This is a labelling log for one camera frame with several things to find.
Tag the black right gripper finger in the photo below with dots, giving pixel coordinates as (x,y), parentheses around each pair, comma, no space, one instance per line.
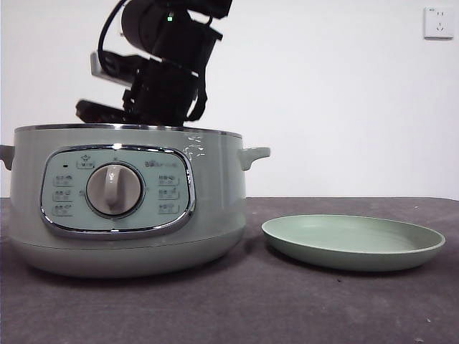
(98,112)

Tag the pale green electric steamer pot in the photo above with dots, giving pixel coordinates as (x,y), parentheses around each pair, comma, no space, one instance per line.
(215,200)

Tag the pale green round plate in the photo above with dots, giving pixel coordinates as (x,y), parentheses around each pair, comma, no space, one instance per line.
(351,233)

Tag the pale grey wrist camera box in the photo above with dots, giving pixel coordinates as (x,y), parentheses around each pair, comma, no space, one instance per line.
(97,66)

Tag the white wall socket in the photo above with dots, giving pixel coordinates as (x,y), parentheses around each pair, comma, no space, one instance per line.
(438,23)

